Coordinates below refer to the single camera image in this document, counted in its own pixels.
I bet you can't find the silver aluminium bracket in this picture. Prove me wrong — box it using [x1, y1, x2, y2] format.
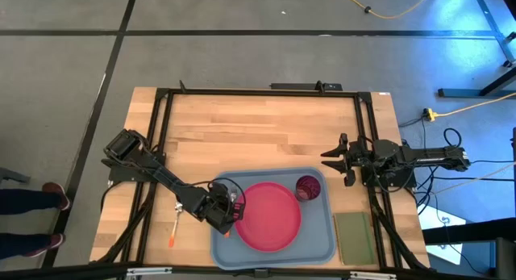
[348, 271, 398, 280]
[126, 266, 173, 278]

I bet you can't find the tan cable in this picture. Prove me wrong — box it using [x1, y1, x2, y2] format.
[432, 161, 516, 195]

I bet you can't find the person's shoe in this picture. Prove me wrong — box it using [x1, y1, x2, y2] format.
[23, 232, 66, 259]
[41, 182, 72, 212]

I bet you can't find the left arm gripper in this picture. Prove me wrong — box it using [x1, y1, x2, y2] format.
[199, 182, 246, 236]

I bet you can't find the grey plastic tray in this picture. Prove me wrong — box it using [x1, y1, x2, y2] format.
[209, 166, 338, 271]

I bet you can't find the red round plate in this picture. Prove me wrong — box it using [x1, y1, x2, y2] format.
[234, 182, 302, 253]

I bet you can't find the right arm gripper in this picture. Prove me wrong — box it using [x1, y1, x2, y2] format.
[321, 133, 376, 187]

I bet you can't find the green notebook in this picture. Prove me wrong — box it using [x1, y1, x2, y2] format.
[333, 211, 377, 266]

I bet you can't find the orange handled metal spoon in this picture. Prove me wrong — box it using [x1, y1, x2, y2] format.
[168, 202, 185, 249]

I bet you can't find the yellow cable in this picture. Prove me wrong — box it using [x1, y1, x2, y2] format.
[334, 0, 435, 20]
[435, 93, 516, 118]

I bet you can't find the black cable conduit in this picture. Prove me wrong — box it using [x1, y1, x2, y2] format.
[119, 182, 163, 265]
[367, 189, 406, 270]
[377, 203, 431, 271]
[93, 182, 151, 265]

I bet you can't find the person's leg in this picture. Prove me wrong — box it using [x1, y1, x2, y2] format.
[0, 188, 61, 215]
[0, 232, 53, 261]

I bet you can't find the black flat bar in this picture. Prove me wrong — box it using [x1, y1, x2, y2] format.
[269, 82, 343, 92]

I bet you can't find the black cable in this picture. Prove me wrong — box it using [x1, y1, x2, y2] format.
[426, 174, 516, 182]
[467, 158, 516, 165]
[397, 115, 427, 129]
[442, 127, 464, 150]
[188, 176, 248, 207]

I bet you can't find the black aluminium table frame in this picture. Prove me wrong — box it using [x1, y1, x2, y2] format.
[120, 86, 404, 280]

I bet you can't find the grey chair leg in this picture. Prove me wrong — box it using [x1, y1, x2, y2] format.
[0, 166, 31, 185]

